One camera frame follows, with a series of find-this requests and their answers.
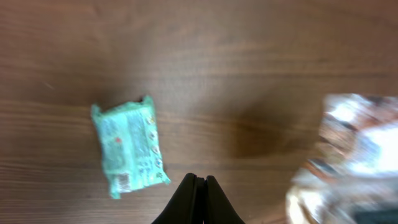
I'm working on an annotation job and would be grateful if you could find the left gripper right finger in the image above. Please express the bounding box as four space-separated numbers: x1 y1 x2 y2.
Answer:
204 175 244 224

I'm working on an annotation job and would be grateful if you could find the beige brown food pouch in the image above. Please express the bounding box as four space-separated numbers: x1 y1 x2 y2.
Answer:
286 93 397 224

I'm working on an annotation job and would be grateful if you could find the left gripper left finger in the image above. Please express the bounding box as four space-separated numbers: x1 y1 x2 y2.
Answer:
152 173 197 224

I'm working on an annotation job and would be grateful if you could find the teal snack packet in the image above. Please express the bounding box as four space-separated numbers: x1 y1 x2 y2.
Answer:
91 95 170 199

